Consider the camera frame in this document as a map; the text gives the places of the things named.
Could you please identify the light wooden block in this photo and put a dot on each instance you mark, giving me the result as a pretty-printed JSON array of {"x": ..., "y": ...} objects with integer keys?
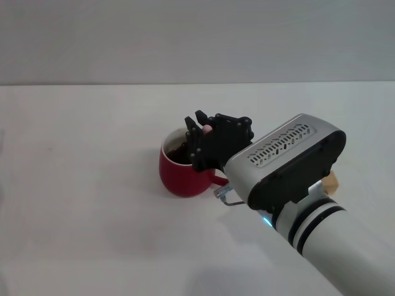
[{"x": 330, "y": 185}]

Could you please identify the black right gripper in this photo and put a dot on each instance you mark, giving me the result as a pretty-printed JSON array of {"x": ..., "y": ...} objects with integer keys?
[{"x": 226, "y": 145}]

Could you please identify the red ceramic coffee mug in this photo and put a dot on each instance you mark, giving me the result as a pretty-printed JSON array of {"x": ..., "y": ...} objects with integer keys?
[{"x": 179, "y": 182}]

